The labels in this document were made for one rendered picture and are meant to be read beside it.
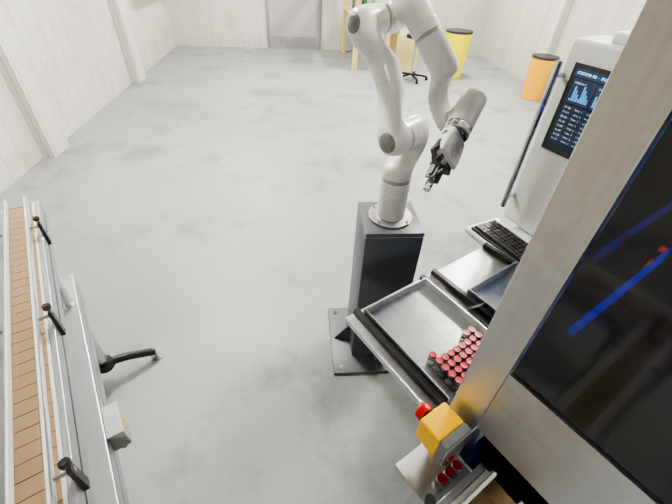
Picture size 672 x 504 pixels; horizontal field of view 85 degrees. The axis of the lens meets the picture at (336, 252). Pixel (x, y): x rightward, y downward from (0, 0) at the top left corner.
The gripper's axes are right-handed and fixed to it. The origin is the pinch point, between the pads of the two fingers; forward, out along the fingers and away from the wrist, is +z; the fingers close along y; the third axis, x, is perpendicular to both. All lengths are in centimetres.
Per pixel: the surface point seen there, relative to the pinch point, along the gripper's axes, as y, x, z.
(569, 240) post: -31, -51, 34
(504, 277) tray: 45.0, -12.2, 9.1
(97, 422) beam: -18, 61, 116
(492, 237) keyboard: 59, 5, -14
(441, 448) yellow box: -1, -34, 66
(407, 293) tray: 21.3, 4.6, 32.2
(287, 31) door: 127, 648, -464
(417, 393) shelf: 14, -17, 59
